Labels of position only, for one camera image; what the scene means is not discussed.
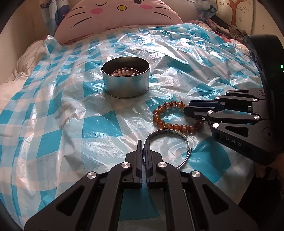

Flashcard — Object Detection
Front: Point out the amber brown bead bracelet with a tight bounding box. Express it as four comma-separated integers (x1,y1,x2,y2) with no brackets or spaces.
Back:
152,100,205,134

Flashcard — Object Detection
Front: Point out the silver engraved bangle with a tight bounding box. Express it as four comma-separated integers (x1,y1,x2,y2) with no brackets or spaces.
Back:
143,128,193,170

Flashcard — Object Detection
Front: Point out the pink pearl bead bracelet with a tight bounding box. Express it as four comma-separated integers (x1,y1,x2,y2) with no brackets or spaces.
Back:
111,69,139,77

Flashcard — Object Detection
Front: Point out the dark clothes pile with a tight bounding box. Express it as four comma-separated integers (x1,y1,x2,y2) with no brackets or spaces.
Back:
205,15,247,44

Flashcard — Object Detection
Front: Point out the round silver metal tin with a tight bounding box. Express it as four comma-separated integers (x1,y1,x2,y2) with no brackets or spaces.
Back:
101,56,150,99

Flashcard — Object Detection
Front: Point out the blue checkered plastic sheet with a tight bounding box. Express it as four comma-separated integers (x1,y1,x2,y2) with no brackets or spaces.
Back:
1,23,261,227

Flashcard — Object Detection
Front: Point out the white quilt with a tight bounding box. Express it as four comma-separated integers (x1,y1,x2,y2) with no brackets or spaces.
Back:
1,39,46,100

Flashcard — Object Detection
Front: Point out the pink cat face pillow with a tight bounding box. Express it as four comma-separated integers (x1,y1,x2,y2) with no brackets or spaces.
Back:
54,0,182,44

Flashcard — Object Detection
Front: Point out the blue patterned curtain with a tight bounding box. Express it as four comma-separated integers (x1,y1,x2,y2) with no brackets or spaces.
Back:
39,0,70,36

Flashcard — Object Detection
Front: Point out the cream padded headboard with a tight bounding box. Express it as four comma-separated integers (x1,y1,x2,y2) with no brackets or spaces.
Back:
1,1,48,83

